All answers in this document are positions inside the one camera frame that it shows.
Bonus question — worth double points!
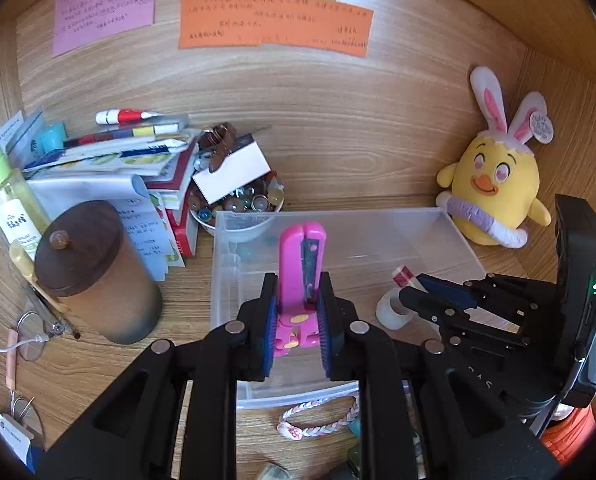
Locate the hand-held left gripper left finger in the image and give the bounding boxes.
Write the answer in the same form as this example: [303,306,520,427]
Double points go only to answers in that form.
[38,272,279,480]

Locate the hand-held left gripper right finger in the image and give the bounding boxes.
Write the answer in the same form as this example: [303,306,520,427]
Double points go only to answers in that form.
[318,271,564,480]

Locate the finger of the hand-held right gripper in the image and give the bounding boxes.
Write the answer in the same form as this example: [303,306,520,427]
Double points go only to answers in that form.
[417,272,558,320]
[398,286,531,353]

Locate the red striped small tape roll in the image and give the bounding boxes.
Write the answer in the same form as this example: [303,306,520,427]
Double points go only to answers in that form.
[391,266,426,291]

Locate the clear tape roll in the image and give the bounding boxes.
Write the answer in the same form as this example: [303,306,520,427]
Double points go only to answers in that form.
[376,291,424,331]

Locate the pink stapler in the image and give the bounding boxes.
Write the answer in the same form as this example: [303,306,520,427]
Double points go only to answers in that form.
[273,224,327,358]

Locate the clear plastic storage box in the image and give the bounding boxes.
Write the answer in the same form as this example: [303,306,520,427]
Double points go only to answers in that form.
[209,207,489,411]

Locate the pink white braided bracelet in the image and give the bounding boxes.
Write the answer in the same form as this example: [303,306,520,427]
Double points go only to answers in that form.
[277,395,361,441]

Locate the person's right forearm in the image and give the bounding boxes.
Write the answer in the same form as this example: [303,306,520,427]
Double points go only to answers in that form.
[540,405,596,466]

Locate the white ceramic bowl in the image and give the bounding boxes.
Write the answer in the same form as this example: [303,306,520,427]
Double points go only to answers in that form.
[188,200,279,242]

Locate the yellow chick plush toy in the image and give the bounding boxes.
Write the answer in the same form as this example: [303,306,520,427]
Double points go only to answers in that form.
[436,65,555,250]

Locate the red book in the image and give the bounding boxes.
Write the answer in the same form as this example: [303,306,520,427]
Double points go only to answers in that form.
[143,145,201,259]

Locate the small grey object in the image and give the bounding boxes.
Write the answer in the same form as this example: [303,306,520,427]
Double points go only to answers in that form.
[255,462,293,480]

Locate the white blank card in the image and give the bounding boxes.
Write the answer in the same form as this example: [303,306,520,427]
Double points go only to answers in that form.
[192,142,271,205]

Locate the brown lidded ceramic mug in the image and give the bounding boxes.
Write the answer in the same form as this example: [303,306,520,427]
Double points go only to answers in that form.
[9,200,164,346]

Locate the pens beside mug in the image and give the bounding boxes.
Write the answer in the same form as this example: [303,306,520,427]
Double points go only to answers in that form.
[25,285,82,339]

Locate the stack of booklets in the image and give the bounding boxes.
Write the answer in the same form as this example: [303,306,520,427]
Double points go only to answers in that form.
[23,115,201,178]

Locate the white printed paper sheet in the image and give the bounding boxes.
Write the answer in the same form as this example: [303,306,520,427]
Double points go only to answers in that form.
[28,174,173,282]

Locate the red and white pen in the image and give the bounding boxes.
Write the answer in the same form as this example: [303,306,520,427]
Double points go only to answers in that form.
[96,108,166,126]

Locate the blue and white carton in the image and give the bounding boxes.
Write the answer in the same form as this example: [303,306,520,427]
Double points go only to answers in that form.
[0,412,46,468]

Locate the teal bottle cap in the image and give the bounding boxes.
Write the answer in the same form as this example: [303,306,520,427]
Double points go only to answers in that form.
[42,121,68,153]

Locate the yellow-green spray bottle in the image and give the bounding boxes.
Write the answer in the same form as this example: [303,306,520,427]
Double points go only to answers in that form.
[0,132,51,261]

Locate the orange paper note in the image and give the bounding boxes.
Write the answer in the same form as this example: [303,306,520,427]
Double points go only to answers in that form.
[179,0,374,59]

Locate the pink paper note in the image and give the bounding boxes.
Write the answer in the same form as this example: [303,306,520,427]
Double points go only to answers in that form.
[52,0,158,58]

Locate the wire-rimmed glasses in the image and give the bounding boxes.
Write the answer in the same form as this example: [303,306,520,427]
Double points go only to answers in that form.
[17,310,81,362]

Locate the thin wire ring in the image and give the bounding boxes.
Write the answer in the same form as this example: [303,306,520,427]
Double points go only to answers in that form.
[9,394,45,447]

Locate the white cable with pink connector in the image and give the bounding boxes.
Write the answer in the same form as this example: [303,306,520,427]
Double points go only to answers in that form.
[0,329,49,392]

